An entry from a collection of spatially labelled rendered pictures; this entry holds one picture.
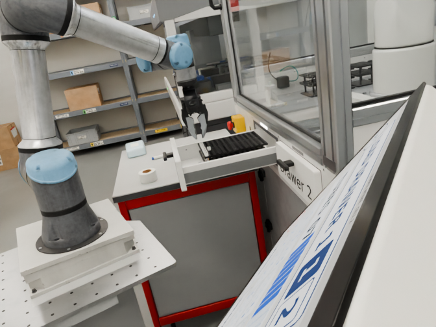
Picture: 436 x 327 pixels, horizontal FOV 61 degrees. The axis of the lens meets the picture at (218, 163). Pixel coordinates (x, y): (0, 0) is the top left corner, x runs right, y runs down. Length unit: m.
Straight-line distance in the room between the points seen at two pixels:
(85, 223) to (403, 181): 0.88
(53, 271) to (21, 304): 0.10
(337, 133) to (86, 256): 0.68
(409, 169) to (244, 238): 1.40
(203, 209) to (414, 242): 1.35
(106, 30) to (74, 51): 4.47
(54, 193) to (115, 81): 4.52
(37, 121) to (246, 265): 1.05
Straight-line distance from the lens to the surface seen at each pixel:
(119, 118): 5.53
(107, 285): 0.97
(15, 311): 1.04
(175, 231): 1.55
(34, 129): 1.11
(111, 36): 1.03
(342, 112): 0.81
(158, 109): 5.49
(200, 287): 1.72
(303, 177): 1.00
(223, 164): 1.20
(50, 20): 0.99
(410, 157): 0.28
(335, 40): 0.78
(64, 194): 1.00
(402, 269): 0.18
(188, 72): 1.28
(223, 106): 2.11
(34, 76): 1.10
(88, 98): 5.09
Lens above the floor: 1.30
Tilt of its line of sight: 20 degrees down
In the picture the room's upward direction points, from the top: 10 degrees counter-clockwise
